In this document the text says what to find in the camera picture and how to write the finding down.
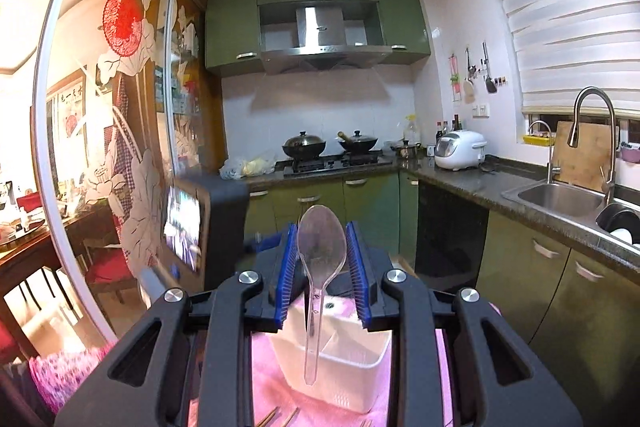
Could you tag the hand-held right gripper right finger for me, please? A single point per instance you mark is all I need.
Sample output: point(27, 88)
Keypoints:
point(357, 277)

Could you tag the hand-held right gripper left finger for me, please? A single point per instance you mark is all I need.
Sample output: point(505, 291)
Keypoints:
point(285, 277)

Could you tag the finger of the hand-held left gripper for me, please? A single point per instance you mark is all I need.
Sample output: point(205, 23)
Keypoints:
point(262, 243)

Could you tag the clear plastic spoon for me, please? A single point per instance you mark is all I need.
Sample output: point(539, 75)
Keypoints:
point(320, 237)

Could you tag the white plastic utensil holder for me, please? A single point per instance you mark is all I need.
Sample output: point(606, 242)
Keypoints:
point(350, 372)

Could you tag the person's left forearm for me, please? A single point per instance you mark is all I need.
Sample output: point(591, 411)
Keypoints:
point(65, 377)

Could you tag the white plastic bag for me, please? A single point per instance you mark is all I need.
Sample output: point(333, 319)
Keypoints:
point(245, 168)

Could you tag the green lower cabinet row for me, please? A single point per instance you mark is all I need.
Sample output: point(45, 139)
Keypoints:
point(320, 207)
point(540, 287)

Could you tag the lotus pattern glass door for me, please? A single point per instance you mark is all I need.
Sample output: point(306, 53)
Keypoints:
point(187, 142)
point(130, 187)

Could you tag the black built-in appliance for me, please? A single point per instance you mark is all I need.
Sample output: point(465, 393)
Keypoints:
point(450, 237)

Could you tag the black wok with lid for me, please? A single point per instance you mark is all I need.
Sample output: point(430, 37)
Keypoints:
point(303, 146)

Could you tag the black gas stove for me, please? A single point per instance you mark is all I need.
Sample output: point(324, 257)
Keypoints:
point(335, 166)

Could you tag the pink floral tablecloth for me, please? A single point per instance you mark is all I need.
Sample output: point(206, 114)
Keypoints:
point(270, 387)

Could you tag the red cushioned wooden chair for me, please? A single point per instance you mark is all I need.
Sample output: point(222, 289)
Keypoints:
point(107, 264)

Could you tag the small steel pot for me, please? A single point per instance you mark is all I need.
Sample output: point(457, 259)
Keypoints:
point(405, 151)

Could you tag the cooking oil bottle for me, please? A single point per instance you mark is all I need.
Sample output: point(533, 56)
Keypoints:
point(411, 129)

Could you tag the white rice cooker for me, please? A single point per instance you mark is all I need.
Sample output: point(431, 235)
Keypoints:
point(457, 149)

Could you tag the dark sauce bottle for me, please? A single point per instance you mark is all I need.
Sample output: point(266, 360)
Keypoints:
point(439, 132)
point(456, 123)
point(446, 129)

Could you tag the wooden dining table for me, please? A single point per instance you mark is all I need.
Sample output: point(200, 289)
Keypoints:
point(30, 252)

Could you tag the framed calligraphy picture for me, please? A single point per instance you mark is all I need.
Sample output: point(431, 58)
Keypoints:
point(67, 107)

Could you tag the steel range hood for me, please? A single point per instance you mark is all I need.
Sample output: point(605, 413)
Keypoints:
point(320, 49)

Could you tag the steel sink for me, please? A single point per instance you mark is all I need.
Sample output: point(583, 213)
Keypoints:
point(555, 202)

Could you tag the beige hanging spatula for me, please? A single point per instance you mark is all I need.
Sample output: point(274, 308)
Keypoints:
point(468, 89)

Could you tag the pink hanging holder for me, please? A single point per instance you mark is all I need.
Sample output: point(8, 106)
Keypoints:
point(454, 77)

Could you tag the red paper-cut decoration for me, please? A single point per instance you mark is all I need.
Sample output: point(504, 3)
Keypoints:
point(122, 24)

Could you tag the yellow tray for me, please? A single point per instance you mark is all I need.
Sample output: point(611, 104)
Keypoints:
point(537, 139)

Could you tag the small steel faucet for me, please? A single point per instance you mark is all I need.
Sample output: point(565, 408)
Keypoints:
point(550, 157)

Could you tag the black hanging spatula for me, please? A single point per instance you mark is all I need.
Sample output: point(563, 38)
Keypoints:
point(491, 84)

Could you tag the wooden cutting board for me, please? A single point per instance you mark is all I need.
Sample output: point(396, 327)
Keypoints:
point(585, 157)

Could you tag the white bowl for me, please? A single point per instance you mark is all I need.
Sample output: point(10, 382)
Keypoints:
point(621, 236)

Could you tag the black basin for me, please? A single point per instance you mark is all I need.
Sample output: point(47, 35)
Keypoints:
point(620, 217)

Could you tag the tall steel faucet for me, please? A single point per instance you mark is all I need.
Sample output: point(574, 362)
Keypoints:
point(607, 127)

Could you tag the purple basket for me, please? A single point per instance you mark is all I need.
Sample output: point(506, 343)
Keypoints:
point(631, 153)

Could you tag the white striped window blind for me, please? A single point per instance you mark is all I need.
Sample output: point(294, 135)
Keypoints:
point(560, 17)

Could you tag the white wall socket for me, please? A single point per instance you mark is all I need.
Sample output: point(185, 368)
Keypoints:
point(480, 110)

